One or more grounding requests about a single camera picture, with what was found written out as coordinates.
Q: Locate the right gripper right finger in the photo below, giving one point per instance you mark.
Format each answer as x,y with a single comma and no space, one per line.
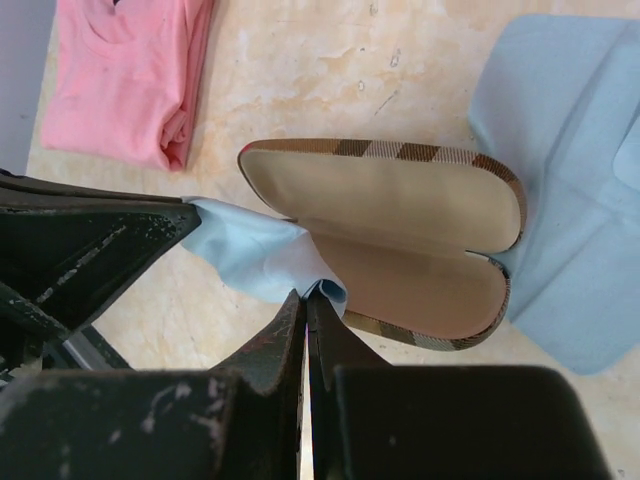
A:
374,420

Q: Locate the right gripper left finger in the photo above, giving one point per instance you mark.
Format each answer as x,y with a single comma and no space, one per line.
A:
238,420

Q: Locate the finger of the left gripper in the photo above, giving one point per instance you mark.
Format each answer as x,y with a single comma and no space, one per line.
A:
68,252

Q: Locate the small light blue cloth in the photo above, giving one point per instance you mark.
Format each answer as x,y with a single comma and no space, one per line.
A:
261,256

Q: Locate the plaid brown glasses case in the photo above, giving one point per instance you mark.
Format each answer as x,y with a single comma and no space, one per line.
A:
413,230

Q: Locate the folded pink t-shirt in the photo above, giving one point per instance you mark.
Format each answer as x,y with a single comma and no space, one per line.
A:
128,76

